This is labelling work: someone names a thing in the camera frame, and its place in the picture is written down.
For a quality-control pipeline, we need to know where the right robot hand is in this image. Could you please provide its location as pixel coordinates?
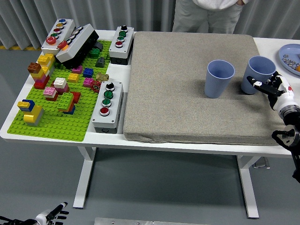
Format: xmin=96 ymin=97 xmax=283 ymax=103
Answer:
xmin=246 ymin=71 xmax=296 ymax=112

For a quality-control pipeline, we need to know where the brass valve fitting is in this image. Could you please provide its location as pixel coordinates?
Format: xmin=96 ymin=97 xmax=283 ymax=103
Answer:
xmin=95 ymin=72 xmax=110 ymax=83

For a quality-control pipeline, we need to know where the blue lego brick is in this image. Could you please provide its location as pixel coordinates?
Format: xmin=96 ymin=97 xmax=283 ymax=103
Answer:
xmin=82 ymin=67 xmax=95 ymax=78

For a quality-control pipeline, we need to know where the grey pleated curtain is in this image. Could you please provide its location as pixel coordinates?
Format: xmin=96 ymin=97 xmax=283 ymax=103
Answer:
xmin=0 ymin=0 xmax=300 ymax=51

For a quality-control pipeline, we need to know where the five-button white control box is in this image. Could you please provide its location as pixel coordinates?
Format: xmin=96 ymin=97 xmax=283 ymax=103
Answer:
xmin=41 ymin=18 xmax=76 ymax=56

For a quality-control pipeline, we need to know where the red lego brick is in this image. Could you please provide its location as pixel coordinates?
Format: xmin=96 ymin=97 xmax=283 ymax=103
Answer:
xmin=70 ymin=91 xmax=82 ymax=104

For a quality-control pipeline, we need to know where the brown yellow pink red tower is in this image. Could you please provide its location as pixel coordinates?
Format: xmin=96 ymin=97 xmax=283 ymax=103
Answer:
xmin=27 ymin=62 xmax=51 ymax=90

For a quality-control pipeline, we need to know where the silver metal plate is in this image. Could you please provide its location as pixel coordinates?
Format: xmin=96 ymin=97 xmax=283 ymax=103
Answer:
xmin=94 ymin=217 xmax=211 ymax=225

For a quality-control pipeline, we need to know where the tilted white black control box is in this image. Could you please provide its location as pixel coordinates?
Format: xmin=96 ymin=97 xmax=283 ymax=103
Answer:
xmin=55 ymin=23 xmax=100 ymax=70

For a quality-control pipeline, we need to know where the large knob three-button control box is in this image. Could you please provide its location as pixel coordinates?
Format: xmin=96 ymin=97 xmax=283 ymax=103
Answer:
xmin=91 ymin=81 xmax=124 ymax=135

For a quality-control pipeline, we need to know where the metal bracket under table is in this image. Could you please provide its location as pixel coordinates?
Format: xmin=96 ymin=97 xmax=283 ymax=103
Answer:
xmin=252 ymin=157 xmax=270 ymax=169

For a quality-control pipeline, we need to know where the blue ribbed plastic cup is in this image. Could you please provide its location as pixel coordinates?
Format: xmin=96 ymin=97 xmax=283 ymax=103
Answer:
xmin=203 ymin=60 xmax=235 ymax=99
xmin=240 ymin=55 xmax=277 ymax=95

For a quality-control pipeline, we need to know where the yellow black floor tape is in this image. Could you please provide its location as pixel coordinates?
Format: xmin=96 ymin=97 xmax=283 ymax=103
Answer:
xmin=0 ymin=45 xmax=42 ymax=51

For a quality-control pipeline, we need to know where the grey-brown fabric mat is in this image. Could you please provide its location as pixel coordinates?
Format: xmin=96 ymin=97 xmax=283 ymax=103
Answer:
xmin=123 ymin=31 xmax=289 ymax=146

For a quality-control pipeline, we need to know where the white table leg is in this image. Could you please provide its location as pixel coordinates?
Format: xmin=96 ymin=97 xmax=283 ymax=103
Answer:
xmin=72 ymin=146 xmax=97 ymax=209
xmin=235 ymin=155 xmax=260 ymax=220

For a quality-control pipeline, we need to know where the blue yellow grey brick duck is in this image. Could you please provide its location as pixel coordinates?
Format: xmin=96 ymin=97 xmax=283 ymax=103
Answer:
xmin=17 ymin=99 xmax=45 ymax=127

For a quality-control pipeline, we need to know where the yellow white brick stack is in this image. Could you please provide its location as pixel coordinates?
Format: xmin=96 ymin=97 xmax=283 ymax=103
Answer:
xmin=37 ymin=53 xmax=56 ymax=77

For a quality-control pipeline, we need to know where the red valve handwheel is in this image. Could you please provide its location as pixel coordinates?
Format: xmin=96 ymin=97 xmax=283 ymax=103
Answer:
xmin=90 ymin=80 xmax=102 ymax=93

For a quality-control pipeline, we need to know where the green orange blue brick stack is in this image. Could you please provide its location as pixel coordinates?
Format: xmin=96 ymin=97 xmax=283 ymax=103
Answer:
xmin=57 ymin=92 xmax=76 ymax=115

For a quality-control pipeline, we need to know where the light blue plate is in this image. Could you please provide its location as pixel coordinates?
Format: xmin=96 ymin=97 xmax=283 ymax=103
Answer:
xmin=278 ymin=44 xmax=300 ymax=76

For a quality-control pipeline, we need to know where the person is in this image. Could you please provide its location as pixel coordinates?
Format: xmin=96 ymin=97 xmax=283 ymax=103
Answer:
xmin=172 ymin=0 xmax=250 ymax=34

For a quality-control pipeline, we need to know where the small knob three-button control box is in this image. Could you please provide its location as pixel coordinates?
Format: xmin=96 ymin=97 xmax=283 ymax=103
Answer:
xmin=108 ymin=25 xmax=135 ymax=66

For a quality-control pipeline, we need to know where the green lego baseplate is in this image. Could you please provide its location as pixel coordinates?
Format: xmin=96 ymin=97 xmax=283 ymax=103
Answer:
xmin=7 ymin=39 xmax=113 ymax=143

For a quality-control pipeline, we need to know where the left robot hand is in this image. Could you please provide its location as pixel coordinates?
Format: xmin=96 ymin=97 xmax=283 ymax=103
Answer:
xmin=34 ymin=202 xmax=70 ymax=225

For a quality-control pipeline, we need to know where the pink white red brick stack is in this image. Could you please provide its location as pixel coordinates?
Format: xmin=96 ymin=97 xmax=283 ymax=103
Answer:
xmin=43 ymin=86 xmax=59 ymax=102

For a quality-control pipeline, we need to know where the green lego brick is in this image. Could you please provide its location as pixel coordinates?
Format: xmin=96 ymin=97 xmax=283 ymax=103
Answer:
xmin=88 ymin=47 xmax=102 ymax=58

